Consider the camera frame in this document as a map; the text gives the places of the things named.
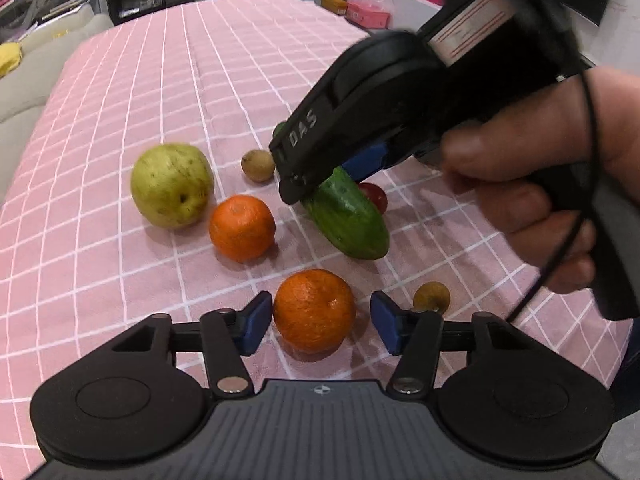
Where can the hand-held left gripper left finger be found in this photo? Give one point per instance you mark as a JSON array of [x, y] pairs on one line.
[[257, 321]]

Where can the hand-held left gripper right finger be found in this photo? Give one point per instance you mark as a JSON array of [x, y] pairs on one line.
[[385, 322]]

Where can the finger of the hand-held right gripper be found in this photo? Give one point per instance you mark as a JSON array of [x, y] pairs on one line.
[[365, 160], [300, 140]]

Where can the small red tomato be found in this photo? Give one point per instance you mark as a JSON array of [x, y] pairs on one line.
[[377, 198]]

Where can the small brown round fruit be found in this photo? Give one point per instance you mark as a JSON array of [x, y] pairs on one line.
[[431, 296], [257, 165]]

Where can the orange mandarin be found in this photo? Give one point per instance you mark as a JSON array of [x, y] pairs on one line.
[[314, 310], [242, 227]]

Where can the green cucumber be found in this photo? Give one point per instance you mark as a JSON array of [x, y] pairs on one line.
[[350, 220]]

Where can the yellow-green pear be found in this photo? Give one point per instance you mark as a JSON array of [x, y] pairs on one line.
[[172, 185]]

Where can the person's right hand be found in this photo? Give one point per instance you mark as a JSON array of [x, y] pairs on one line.
[[520, 205]]

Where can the pink storage box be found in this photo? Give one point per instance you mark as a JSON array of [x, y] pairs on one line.
[[367, 12]]

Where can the orange box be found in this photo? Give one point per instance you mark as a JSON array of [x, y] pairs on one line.
[[334, 4]]

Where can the pink checked tablecloth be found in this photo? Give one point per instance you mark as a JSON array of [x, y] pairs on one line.
[[150, 85]]

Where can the beige sofa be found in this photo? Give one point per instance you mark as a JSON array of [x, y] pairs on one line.
[[30, 75]]

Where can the yellow pillow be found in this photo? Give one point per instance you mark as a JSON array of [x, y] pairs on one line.
[[9, 59]]

